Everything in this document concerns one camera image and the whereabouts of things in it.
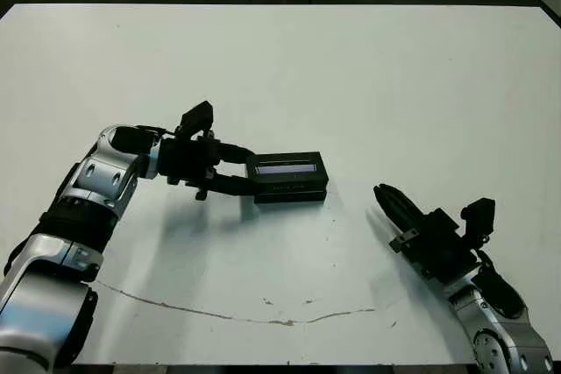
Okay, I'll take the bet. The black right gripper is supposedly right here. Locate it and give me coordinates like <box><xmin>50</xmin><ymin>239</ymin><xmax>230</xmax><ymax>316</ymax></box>
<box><xmin>373</xmin><ymin>183</ymin><xmax>479</xmax><ymax>284</ymax></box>

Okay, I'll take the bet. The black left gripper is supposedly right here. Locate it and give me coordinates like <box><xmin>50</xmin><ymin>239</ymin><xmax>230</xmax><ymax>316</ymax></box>
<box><xmin>157</xmin><ymin>135</ymin><xmax>259</xmax><ymax>202</ymax></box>

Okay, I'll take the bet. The black box lid with stripe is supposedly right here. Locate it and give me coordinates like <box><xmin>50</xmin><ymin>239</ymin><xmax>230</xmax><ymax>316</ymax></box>
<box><xmin>245</xmin><ymin>152</ymin><xmax>330</xmax><ymax>194</ymax></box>

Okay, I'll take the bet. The black box base white insert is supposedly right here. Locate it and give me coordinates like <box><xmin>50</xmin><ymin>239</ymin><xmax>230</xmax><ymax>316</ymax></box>
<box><xmin>252</xmin><ymin>184</ymin><xmax>328</xmax><ymax>206</ymax></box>

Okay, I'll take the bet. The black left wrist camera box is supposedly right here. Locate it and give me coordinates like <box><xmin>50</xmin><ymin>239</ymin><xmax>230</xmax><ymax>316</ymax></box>
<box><xmin>180</xmin><ymin>101</ymin><xmax>215</xmax><ymax>139</ymax></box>

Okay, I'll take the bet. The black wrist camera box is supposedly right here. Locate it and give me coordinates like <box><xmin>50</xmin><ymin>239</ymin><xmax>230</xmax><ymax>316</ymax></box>
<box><xmin>459</xmin><ymin>197</ymin><xmax>497</xmax><ymax>242</ymax></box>
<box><xmin>180</xmin><ymin>101</ymin><xmax>215</xmax><ymax>139</ymax></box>

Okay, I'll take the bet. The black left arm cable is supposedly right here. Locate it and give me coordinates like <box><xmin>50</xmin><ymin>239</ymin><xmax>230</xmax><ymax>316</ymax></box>
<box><xmin>131</xmin><ymin>123</ymin><xmax>181</xmax><ymax>138</ymax></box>

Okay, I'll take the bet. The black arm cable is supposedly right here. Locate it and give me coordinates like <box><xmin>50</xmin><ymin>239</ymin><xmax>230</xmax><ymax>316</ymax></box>
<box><xmin>472</xmin><ymin>237</ymin><xmax>499</xmax><ymax>272</ymax></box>
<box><xmin>131</xmin><ymin>123</ymin><xmax>181</xmax><ymax>138</ymax></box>

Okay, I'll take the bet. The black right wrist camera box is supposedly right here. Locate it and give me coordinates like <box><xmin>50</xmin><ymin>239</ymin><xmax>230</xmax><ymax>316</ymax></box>
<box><xmin>459</xmin><ymin>197</ymin><xmax>497</xmax><ymax>242</ymax></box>

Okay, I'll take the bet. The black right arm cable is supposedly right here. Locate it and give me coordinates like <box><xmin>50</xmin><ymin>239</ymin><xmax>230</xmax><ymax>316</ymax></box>
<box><xmin>472</xmin><ymin>237</ymin><xmax>499</xmax><ymax>272</ymax></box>

